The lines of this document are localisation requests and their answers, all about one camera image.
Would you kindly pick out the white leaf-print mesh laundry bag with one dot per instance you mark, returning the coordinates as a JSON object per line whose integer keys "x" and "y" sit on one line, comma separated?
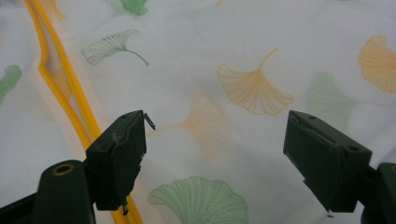
{"x": 218, "y": 62}

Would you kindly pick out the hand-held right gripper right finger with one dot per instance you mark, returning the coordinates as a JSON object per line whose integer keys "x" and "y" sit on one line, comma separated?
{"x": 327, "y": 168}

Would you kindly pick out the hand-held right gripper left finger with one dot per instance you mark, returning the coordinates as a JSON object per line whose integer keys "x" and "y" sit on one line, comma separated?
{"x": 115, "y": 161}

